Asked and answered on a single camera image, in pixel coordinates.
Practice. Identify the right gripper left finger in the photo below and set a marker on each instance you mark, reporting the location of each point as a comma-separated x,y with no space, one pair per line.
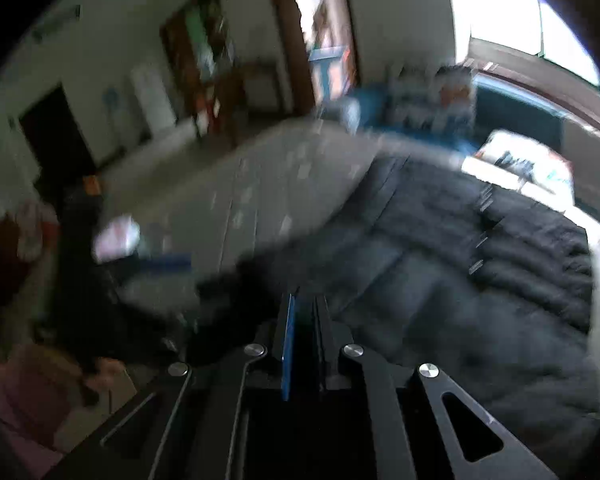
189,422

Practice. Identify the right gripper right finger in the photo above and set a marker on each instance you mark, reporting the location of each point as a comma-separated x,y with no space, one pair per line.
415,424

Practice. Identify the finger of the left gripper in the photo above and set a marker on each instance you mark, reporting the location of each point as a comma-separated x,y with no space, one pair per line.
168,263

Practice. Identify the black puffer jacket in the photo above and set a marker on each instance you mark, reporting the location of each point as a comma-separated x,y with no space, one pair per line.
426,264

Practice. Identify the grey star quilted bedspread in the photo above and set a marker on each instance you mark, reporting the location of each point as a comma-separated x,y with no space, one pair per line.
213,205

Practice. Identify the white cabinet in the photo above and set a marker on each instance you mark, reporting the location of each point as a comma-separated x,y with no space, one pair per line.
152,98

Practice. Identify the wooden desk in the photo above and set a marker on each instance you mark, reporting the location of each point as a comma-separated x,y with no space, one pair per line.
259,97

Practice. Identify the white embroidered pillow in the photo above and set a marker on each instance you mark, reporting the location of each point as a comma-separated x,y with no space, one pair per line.
523,164

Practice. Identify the butterfly print pillow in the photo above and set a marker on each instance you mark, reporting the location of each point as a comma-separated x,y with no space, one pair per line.
441,101

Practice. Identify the wooden wall shelf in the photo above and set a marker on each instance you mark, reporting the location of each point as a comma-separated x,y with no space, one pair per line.
202,62

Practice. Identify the wooden door frame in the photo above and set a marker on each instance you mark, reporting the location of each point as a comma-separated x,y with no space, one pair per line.
320,50

